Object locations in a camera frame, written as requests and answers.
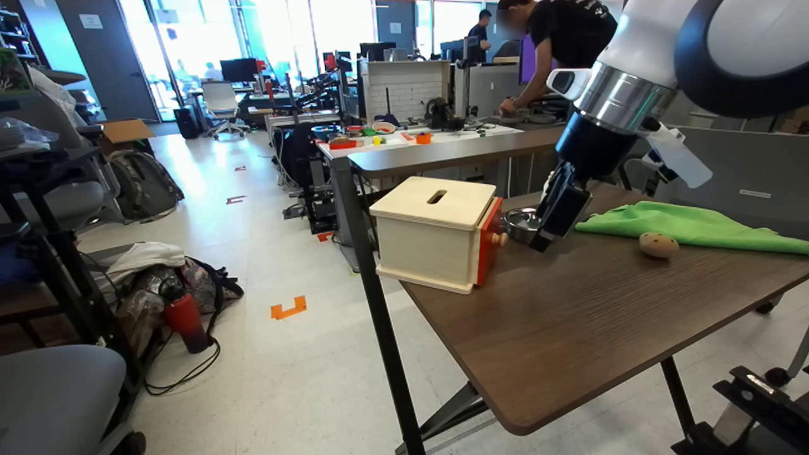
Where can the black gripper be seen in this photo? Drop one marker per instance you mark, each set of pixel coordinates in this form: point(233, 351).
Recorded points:
point(561, 207)

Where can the red drawer with wooden knob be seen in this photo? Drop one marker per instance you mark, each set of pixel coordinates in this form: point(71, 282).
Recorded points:
point(487, 253)

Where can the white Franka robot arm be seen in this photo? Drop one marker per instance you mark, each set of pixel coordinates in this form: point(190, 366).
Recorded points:
point(647, 52)

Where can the open cardboard box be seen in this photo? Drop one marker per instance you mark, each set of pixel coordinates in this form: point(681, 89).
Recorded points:
point(126, 132)

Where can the small steel pot with lid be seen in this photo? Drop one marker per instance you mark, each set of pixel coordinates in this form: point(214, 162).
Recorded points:
point(516, 232)

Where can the cream wooden slot box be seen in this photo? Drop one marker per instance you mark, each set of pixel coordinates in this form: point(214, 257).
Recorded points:
point(421, 244)

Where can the long dark-topped table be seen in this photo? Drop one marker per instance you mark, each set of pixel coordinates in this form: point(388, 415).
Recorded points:
point(456, 150)

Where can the brown potato toy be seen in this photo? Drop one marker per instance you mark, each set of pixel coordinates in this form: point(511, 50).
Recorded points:
point(659, 246)

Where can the black desk device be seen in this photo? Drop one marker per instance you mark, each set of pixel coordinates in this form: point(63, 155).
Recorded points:
point(439, 116)

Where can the white table with colourful toys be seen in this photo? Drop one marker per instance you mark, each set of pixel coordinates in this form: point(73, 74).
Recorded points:
point(394, 140)

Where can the green cloth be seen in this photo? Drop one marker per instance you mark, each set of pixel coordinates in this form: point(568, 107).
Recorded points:
point(690, 226)

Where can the purple lit monitor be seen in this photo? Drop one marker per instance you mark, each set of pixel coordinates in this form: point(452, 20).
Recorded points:
point(527, 65)

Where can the white partition panel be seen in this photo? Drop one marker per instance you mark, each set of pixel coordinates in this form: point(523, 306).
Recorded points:
point(404, 89)

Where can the person with dark hair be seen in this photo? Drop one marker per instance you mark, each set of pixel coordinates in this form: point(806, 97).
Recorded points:
point(482, 33)

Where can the person in dark shirt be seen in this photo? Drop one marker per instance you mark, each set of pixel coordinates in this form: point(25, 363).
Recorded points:
point(571, 30)

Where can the grey panel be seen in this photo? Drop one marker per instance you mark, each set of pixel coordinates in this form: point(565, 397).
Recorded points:
point(760, 186)

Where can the orange floor tape marker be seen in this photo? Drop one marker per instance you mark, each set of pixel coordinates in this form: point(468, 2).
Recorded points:
point(278, 311)

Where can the black computer monitor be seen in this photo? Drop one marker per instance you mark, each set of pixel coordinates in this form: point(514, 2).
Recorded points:
point(239, 69)

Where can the white office chair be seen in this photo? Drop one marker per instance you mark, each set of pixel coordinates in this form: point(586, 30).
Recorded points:
point(220, 103)

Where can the red water bottle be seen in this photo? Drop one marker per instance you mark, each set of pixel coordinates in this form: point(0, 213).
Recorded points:
point(182, 319)

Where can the pile of bags and clothes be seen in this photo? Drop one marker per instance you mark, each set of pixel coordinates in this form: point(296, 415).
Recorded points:
point(152, 270)

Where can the grey backpack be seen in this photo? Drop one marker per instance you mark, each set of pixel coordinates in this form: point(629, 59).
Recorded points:
point(143, 186)

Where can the grey door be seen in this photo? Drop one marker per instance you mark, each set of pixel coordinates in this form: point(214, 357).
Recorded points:
point(110, 59)

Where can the black metal shelf rack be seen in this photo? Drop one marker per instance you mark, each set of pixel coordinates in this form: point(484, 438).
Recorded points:
point(63, 279)

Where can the grey padded office chair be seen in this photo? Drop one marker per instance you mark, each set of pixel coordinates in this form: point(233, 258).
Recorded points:
point(50, 395)

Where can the black table frame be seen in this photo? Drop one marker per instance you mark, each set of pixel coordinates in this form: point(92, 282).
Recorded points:
point(379, 311)

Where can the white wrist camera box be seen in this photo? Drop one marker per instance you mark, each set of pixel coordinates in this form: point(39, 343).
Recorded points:
point(679, 155)

